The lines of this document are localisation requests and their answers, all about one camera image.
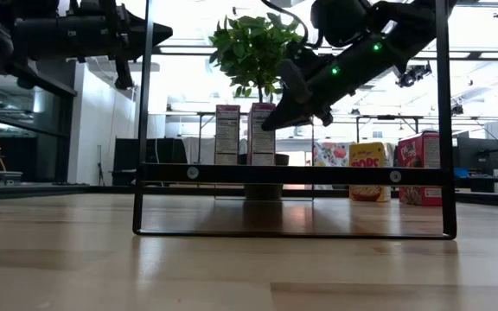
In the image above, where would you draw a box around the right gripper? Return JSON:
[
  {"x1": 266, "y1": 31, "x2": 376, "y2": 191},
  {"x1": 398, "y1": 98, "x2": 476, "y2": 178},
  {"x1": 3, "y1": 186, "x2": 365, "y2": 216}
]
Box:
[{"x1": 260, "y1": 51, "x2": 362, "y2": 130}]

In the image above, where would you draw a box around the black metal frame shelf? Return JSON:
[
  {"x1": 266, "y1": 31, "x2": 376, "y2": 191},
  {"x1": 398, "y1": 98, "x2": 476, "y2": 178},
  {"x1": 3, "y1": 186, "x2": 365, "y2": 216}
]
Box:
[{"x1": 131, "y1": 0, "x2": 457, "y2": 241}]

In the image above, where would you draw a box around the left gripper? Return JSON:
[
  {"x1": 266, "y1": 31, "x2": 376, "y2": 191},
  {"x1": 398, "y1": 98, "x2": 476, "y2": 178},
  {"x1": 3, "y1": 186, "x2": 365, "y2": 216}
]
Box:
[{"x1": 65, "y1": 0, "x2": 174, "y2": 91}]

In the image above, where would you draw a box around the black computer monitor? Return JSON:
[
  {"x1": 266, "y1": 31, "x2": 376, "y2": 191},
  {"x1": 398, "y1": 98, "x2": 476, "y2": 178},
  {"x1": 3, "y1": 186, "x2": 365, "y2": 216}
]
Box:
[{"x1": 456, "y1": 136, "x2": 498, "y2": 172}]

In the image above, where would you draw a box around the white colourful cereal box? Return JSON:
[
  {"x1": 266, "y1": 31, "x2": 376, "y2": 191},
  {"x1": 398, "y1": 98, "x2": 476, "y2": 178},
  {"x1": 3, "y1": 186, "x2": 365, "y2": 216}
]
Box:
[{"x1": 313, "y1": 141, "x2": 356, "y2": 168}]

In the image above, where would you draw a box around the green potted plant black pot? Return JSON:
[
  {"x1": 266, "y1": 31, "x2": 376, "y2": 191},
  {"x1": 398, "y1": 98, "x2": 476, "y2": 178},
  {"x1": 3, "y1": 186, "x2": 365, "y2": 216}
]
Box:
[{"x1": 208, "y1": 12, "x2": 306, "y2": 201}]

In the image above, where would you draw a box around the black ceiling-hung device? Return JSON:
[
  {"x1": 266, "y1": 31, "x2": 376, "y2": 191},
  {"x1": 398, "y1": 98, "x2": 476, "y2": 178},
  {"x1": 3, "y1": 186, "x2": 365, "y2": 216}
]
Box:
[{"x1": 395, "y1": 62, "x2": 434, "y2": 90}]

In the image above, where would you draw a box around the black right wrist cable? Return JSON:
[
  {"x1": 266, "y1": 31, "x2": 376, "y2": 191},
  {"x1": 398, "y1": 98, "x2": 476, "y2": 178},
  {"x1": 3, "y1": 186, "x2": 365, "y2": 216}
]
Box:
[{"x1": 260, "y1": 0, "x2": 310, "y2": 47}]

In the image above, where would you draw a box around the yellow Corn Pops cereal box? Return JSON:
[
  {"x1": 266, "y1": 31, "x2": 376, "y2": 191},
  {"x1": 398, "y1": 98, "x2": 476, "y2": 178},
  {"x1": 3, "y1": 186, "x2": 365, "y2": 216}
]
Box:
[{"x1": 348, "y1": 142, "x2": 392, "y2": 203}]

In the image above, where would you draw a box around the black metal frame table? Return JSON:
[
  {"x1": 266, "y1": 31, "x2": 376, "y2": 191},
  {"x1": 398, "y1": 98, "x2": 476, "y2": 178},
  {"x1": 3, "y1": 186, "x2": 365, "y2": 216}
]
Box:
[{"x1": 355, "y1": 114, "x2": 421, "y2": 143}]

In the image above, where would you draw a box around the black cabinet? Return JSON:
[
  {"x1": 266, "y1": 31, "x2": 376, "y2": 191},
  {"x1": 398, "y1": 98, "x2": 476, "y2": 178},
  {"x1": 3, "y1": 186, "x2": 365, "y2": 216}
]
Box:
[{"x1": 112, "y1": 137, "x2": 188, "y2": 187}]

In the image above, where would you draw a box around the black aluminium rig frame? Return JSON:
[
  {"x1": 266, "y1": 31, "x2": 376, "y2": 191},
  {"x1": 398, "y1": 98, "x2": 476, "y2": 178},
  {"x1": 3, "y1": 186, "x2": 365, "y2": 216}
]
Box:
[{"x1": 0, "y1": 183, "x2": 498, "y2": 209}]

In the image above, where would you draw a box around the red Froot Loops cereal box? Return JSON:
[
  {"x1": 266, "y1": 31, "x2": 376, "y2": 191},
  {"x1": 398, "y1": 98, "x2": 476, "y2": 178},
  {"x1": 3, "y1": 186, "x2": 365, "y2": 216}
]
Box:
[{"x1": 397, "y1": 131, "x2": 443, "y2": 207}]

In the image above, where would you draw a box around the long ceiling light strip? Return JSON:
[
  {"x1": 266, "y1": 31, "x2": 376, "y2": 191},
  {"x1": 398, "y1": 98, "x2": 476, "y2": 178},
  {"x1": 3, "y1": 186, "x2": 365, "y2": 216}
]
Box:
[{"x1": 157, "y1": 46, "x2": 214, "y2": 55}]

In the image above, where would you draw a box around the purple Raisin Bran cereal box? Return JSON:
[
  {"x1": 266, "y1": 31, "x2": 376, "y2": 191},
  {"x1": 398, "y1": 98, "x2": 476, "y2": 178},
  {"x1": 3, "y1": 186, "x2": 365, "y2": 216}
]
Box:
[
  {"x1": 214, "y1": 104, "x2": 241, "y2": 166},
  {"x1": 247, "y1": 102, "x2": 277, "y2": 167}
]

